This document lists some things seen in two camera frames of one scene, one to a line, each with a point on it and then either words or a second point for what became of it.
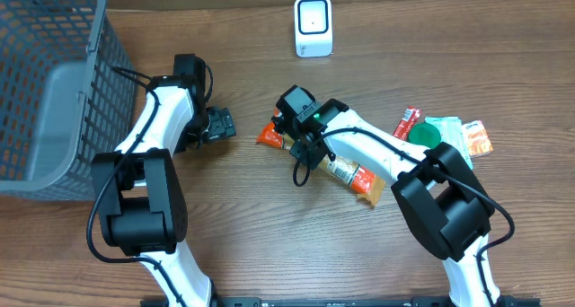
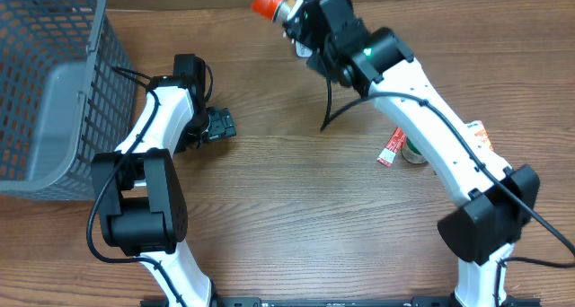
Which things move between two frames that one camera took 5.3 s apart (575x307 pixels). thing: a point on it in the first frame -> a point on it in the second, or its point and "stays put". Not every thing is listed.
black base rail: x=344 y=302 stays put
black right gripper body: x=282 y=130 -> x=296 y=21
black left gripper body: x=223 y=125 stays put
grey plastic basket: x=61 y=102 stays put
